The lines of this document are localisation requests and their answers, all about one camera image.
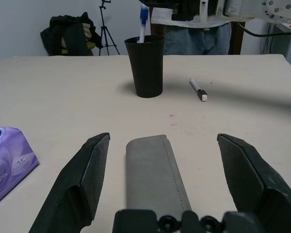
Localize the blue capped white marker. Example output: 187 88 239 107
138 2 150 44

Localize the black tripod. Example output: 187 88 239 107
98 0 121 56

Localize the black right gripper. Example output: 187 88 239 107
142 0 201 21

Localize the wooden stool green seat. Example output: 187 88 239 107
60 41 99 56

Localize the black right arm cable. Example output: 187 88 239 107
237 21 291 37

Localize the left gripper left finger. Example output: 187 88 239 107
28 132 111 233

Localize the bystander in blue jeans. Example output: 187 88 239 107
150 7 233 56

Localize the grey glasses case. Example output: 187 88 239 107
125 134 192 212

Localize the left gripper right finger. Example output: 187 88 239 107
216 133 291 233

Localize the purple tissue pack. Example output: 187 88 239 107
0 125 41 211

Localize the brown wooden door frame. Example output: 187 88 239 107
229 21 246 55

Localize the black cup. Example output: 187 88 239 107
124 35 166 99

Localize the black capped white marker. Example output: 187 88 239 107
188 78 208 102

